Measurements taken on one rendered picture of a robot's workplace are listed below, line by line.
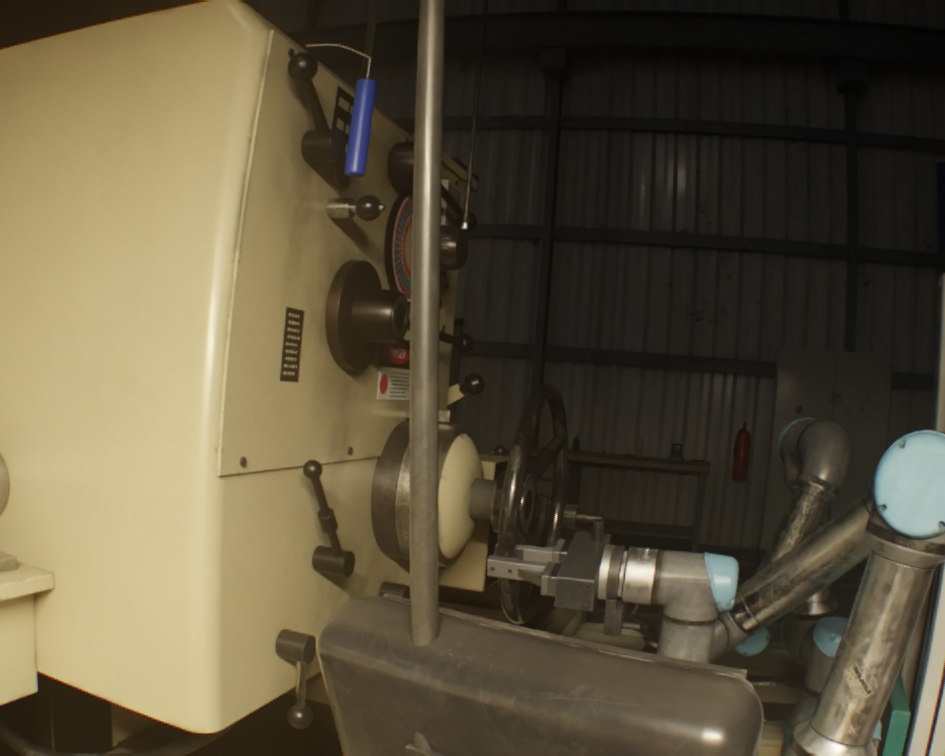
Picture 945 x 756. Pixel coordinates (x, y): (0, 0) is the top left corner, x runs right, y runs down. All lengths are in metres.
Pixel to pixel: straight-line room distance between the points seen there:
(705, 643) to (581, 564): 0.20
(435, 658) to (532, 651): 0.07
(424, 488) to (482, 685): 0.14
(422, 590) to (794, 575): 0.67
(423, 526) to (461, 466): 0.68
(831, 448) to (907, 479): 0.66
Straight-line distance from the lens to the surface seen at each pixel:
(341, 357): 1.05
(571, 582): 1.03
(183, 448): 0.87
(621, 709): 0.51
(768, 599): 1.15
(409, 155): 1.18
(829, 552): 1.12
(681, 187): 8.94
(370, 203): 1.00
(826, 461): 1.57
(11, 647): 1.07
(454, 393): 1.56
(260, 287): 0.90
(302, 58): 0.91
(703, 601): 1.05
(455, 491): 1.22
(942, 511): 0.93
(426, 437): 0.55
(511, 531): 1.09
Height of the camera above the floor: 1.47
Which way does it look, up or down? 1 degrees up
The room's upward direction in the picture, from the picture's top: 5 degrees clockwise
